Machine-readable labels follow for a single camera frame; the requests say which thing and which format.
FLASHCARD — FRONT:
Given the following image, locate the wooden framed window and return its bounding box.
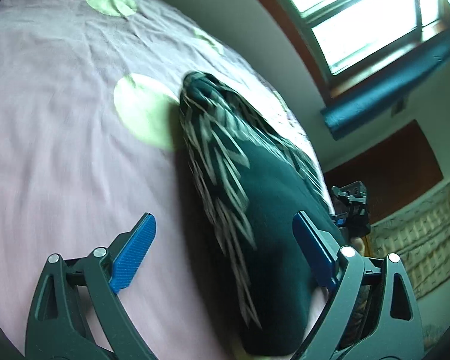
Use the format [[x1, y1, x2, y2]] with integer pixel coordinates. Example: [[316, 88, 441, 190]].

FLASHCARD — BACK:
[[264, 0, 450, 98]]

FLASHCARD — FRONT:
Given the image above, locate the dark green streak-patterned sweater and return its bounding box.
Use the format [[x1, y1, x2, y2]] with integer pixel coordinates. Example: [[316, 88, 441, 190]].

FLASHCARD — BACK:
[[176, 70, 347, 357]]

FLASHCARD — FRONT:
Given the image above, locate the pink bedsheet with green dots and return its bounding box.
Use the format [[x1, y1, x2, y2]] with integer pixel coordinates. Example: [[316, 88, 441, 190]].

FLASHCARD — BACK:
[[0, 0, 323, 360]]

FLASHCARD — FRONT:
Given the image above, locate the cream patterned quilt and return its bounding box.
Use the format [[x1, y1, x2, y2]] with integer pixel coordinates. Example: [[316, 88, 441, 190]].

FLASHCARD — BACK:
[[369, 180, 450, 301]]

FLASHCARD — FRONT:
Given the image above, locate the blue curtain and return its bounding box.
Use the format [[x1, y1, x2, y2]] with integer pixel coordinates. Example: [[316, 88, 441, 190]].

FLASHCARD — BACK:
[[320, 31, 450, 140]]

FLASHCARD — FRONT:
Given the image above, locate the brown wooden furniture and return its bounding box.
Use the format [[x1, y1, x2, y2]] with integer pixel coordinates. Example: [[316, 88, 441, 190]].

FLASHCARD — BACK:
[[324, 119, 445, 226]]

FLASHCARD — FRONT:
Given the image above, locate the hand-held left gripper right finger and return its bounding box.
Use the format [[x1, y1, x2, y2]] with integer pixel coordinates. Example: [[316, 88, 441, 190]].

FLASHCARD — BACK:
[[290, 211, 424, 360]]

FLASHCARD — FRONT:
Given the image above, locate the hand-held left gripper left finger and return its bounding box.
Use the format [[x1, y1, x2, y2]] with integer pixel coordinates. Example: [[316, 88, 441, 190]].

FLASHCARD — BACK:
[[24, 212, 157, 360]]

